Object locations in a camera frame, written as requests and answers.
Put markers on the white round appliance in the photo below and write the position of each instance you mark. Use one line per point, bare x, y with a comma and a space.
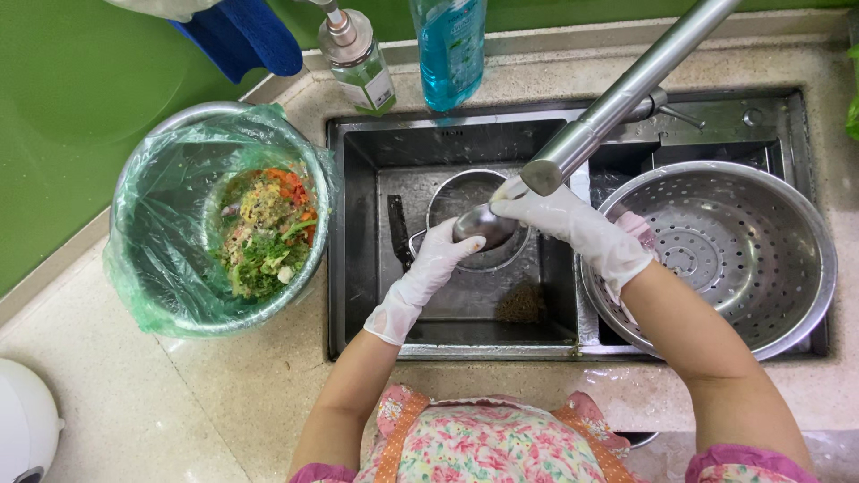
23, 422

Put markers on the stainless steel sink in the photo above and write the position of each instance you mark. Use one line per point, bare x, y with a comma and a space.
376, 308

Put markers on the pink cloth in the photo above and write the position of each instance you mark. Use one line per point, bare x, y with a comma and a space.
637, 228

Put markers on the green plastic bag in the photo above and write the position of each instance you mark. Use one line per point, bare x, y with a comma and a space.
161, 221

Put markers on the large steel bowl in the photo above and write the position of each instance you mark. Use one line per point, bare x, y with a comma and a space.
201, 320

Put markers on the steel faucet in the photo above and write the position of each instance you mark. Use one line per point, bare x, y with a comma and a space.
624, 90

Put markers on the person's right hand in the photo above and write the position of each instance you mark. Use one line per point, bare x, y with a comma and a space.
584, 231

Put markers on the vegetable food scraps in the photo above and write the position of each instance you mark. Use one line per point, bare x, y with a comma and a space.
268, 231

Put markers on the person's left hand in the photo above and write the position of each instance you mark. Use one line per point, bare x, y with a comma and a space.
416, 285

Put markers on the blue dish liquid bottle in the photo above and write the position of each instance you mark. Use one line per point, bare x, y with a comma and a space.
449, 53

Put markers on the person's right fingers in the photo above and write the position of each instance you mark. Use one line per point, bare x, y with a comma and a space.
510, 198

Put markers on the green plant leaves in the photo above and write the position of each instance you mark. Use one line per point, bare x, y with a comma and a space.
853, 100

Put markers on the floral apron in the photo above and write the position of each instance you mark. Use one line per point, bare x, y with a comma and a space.
490, 446

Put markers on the steel ladle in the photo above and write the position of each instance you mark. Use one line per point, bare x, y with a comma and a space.
486, 225

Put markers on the steel perforated colander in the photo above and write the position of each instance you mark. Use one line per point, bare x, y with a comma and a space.
745, 248

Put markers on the blue towel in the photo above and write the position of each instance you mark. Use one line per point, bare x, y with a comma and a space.
241, 37

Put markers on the brown scouring pad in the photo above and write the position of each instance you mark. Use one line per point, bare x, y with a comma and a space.
520, 303

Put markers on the clear pump soap bottle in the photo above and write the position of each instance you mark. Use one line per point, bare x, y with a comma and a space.
359, 64

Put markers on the small steel pot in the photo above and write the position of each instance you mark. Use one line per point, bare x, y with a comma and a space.
463, 191

